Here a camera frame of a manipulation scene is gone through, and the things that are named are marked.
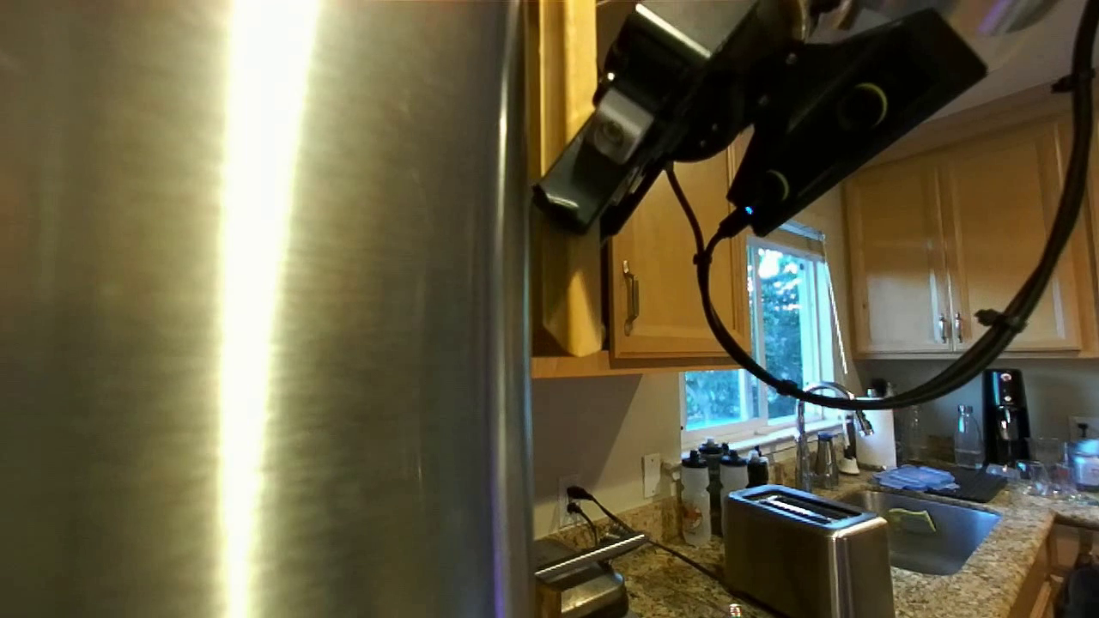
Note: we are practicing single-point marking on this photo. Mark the soap dispenser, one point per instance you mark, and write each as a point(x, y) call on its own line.
point(848, 459)

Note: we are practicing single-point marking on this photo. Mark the wooden wall cabinets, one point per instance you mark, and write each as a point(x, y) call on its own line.
point(996, 249)

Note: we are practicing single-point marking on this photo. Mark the small black bottle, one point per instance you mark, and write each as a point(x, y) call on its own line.
point(758, 470)

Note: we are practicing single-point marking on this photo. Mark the black coffee machine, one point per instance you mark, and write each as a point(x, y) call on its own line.
point(1004, 421)

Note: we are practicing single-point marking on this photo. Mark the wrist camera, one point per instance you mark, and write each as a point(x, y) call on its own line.
point(859, 103)

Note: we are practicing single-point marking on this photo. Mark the wooden wall cupboard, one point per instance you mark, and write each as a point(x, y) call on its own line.
point(567, 367)

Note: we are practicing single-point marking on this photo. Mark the paper towel roll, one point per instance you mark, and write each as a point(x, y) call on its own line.
point(880, 442)

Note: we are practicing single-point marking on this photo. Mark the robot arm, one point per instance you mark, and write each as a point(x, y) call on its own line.
point(927, 13)

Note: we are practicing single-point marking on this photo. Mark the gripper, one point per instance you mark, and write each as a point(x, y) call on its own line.
point(695, 86)

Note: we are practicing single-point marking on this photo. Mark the clear glass bottle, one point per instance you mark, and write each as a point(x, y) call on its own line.
point(968, 442)

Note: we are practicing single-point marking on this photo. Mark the steel sink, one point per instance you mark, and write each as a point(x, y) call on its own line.
point(944, 541)

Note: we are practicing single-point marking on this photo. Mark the group of drinking glasses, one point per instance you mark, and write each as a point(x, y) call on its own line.
point(1043, 468)

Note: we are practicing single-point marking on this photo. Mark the green sponge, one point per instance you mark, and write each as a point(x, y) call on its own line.
point(912, 520)

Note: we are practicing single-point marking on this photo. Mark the chrome kitchen tap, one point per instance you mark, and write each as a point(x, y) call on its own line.
point(803, 446)

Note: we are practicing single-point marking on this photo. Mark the blue cloth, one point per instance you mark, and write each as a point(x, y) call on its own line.
point(914, 477)

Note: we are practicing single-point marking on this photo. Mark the glass jar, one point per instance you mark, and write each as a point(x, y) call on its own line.
point(1086, 463)

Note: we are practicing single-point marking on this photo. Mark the window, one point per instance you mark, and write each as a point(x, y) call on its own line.
point(781, 326)

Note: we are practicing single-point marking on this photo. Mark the black drying mat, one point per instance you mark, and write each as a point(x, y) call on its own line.
point(979, 485)

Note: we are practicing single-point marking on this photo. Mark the white water bottle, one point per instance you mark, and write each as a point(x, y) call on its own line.
point(734, 476)
point(695, 506)

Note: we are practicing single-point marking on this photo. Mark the stainless steel refrigerator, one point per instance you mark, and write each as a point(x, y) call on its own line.
point(129, 343)

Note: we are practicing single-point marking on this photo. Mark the stainless steel toaster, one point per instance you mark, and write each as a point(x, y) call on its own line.
point(798, 558)

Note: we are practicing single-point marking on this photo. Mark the white switch plate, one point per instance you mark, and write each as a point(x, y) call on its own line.
point(652, 475)

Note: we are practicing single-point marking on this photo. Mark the wooden cupboard door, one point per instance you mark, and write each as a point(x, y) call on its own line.
point(678, 283)

